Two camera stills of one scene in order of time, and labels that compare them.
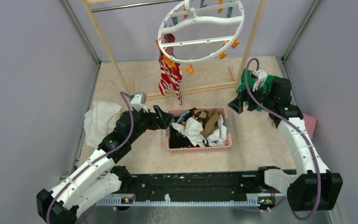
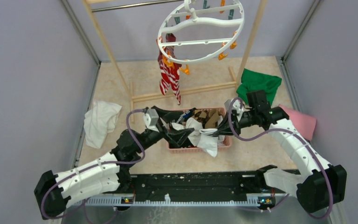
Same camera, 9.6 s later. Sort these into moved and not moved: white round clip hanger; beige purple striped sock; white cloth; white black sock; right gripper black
Moved: right gripper black; white black sock
Not moved: white round clip hanger; white cloth; beige purple striped sock
